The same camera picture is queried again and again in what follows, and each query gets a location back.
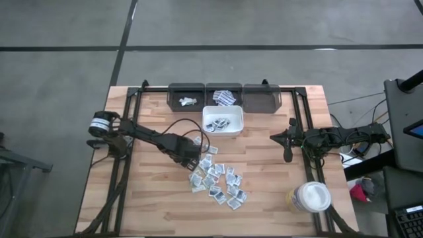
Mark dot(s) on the white plastic bin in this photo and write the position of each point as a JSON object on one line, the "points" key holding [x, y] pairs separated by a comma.
{"points": [[238, 112]]}

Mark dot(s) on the disinfecting wipes canister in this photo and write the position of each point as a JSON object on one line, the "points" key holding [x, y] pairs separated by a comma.
{"points": [[312, 196]]}

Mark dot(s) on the small white packet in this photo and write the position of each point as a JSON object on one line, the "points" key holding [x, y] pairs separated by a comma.
{"points": [[209, 127]]}

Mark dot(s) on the white paper sheet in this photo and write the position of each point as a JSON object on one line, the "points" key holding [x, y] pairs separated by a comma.
{"points": [[350, 161]]}

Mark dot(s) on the black side desk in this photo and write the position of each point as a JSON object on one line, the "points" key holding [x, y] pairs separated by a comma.
{"points": [[396, 109]]}

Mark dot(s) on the grey metal stand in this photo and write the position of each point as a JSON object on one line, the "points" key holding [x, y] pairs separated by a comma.
{"points": [[26, 162]]}

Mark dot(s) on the black aluminium table frame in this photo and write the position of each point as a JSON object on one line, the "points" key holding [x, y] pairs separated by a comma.
{"points": [[152, 89]]}

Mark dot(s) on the red fabric item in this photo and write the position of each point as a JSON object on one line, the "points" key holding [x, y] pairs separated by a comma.
{"points": [[358, 195]]}

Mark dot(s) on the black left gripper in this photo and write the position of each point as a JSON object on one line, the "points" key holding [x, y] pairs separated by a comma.
{"points": [[183, 148]]}

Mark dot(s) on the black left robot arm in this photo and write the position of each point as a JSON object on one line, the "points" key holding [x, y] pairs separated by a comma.
{"points": [[138, 134]]}

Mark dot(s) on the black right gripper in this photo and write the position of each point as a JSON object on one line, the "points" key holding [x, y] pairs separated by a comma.
{"points": [[294, 137]]}

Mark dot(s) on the grey plastic bin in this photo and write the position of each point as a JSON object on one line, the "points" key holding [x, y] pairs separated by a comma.
{"points": [[262, 99], [209, 96], [176, 94]]}

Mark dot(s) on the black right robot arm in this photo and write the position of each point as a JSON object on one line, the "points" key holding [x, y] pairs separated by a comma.
{"points": [[343, 137]]}

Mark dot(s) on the grey fabric item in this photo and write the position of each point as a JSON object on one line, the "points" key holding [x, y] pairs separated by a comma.
{"points": [[368, 185]]}

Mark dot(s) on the black keyboard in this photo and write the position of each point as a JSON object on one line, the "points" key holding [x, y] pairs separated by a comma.
{"points": [[411, 224]]}

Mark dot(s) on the black pole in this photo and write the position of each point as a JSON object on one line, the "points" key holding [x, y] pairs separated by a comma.
{"points": [[411, 82]]}

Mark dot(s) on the monitor with blue screen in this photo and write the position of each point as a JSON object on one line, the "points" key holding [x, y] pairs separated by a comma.
{"points": [[417, 130]]}

